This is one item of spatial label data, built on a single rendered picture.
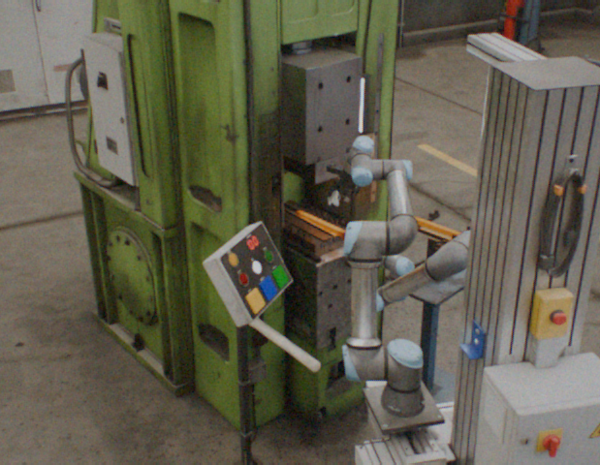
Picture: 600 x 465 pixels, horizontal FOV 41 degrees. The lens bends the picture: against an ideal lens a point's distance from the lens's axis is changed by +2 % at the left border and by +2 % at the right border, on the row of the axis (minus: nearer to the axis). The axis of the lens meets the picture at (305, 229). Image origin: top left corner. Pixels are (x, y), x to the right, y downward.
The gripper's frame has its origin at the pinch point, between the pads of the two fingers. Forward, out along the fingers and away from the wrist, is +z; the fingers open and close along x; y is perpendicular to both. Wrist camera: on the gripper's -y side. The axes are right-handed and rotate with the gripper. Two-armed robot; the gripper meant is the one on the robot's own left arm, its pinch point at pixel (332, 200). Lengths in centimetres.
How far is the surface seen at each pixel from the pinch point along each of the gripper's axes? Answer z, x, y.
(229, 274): 7, -56, 11
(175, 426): 136, -51, 9
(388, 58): -25, 56, -44
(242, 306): 15, -55, 22
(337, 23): -43, 25, -53
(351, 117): -17.9, 21.3, -24.1
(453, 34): 331, 652, -386
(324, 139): -12.2, 6.4, -21.2
